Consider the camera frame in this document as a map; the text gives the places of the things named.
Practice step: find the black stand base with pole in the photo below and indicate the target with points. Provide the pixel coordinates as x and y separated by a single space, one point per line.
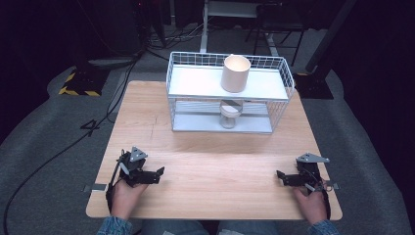
314 84

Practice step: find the black and yellow striped base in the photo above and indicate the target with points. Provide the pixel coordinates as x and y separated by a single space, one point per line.
83 83

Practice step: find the black chair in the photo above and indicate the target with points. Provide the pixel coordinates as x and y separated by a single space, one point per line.
277 23

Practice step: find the white desk frame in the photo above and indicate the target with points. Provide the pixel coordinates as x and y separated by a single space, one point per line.
225 9

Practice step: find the grey flat stand foot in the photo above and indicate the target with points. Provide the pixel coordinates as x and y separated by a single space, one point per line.
112 61

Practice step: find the grey tape strip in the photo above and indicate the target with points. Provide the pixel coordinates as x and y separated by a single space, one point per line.
99 187
333 186

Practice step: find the person's right hand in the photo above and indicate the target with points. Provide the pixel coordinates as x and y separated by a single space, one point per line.
311 205

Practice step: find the person's left hand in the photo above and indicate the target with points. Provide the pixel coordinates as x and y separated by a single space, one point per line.
125 199

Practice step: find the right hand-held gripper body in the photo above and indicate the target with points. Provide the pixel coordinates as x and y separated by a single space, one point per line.
310 174

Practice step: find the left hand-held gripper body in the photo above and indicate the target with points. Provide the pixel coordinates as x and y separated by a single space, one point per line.
130 166

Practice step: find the white mug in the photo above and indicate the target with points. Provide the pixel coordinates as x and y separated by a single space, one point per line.
235 73

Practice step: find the clear jar with white lid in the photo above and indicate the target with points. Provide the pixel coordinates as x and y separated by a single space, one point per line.
230 112

